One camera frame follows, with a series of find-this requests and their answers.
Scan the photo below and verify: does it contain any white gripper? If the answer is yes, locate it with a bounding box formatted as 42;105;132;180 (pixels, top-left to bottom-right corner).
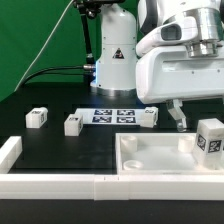
136;46;224;132

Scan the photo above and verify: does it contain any white square tabletop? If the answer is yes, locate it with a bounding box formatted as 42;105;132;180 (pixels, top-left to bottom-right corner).
115;133;224;175

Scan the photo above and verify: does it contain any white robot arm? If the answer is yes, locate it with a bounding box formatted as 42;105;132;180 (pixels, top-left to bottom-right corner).
91;0;224;131

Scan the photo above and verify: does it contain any fiducial marker sheet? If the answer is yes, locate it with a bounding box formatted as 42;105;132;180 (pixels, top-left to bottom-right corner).
75;108;144;125

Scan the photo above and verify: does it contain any white U-shaped fence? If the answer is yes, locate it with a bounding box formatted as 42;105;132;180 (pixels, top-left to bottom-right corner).
0;136;224;200

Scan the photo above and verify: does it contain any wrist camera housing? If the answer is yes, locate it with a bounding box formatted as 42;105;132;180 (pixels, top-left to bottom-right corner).
136;16;198;57

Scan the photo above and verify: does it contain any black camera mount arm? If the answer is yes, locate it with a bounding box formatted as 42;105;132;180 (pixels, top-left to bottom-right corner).
72;0;125;64

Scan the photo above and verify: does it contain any black cable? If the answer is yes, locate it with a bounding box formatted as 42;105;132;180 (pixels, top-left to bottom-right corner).
22;64;98;86

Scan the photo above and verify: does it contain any white cable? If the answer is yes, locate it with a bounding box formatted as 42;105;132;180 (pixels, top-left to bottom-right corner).
13;0;75;93

